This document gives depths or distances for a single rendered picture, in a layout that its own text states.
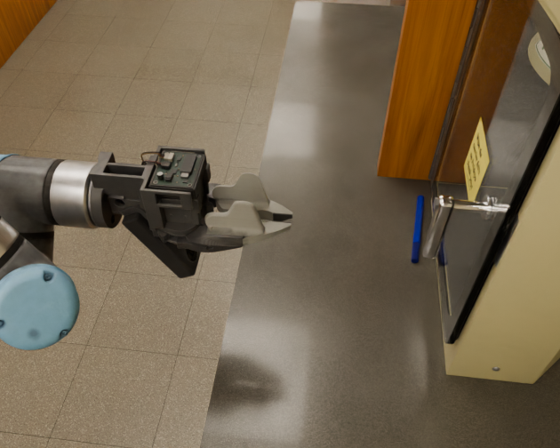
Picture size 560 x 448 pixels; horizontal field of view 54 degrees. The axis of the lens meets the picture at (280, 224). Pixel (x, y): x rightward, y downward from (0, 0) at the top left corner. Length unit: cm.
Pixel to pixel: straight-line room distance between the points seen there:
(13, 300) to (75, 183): 16
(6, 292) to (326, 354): 42
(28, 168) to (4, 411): 135
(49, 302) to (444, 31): 61
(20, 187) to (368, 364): 48
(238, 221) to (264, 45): 265
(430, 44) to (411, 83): 7
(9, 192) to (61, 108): 228
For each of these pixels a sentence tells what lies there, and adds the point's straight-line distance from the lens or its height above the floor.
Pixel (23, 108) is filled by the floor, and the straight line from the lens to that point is 299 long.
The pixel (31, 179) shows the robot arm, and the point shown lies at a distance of 64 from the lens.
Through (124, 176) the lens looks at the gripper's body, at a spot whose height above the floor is 122.
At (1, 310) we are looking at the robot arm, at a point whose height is 121.
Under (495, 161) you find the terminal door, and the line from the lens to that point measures 58.
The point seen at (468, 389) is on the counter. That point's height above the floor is 94.
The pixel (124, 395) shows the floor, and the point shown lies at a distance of 182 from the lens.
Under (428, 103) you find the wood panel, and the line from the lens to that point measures 89.
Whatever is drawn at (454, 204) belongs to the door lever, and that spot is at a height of 120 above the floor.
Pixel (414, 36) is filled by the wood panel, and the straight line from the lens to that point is 83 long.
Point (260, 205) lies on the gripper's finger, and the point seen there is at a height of 116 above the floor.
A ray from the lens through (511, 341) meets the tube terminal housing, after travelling 70.
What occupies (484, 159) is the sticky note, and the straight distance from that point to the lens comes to 62.
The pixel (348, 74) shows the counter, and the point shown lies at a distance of 123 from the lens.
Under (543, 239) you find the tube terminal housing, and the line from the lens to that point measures 56.
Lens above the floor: 160
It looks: 48 degrees down
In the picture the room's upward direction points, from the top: straight up
